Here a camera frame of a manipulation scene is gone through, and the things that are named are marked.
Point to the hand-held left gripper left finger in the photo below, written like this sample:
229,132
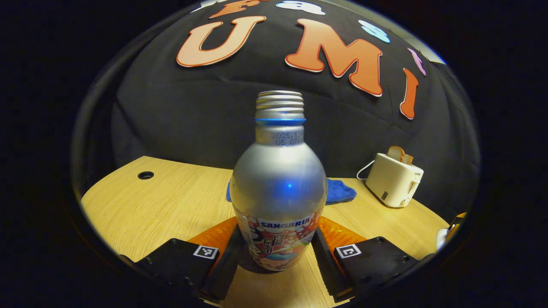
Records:
227,265

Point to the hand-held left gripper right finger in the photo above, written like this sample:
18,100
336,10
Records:
325,265

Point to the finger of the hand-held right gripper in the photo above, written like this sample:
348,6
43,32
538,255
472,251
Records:
454,222

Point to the silver water bottle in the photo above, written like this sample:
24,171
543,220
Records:
278,184

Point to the blue towel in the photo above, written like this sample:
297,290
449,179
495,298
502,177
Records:
340,191

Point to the white toaster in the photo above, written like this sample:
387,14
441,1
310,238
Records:
391,179

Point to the toast slice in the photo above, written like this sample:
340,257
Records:
394,152
407,159

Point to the black backdrop cloth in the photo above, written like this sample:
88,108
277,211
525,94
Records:
171,119

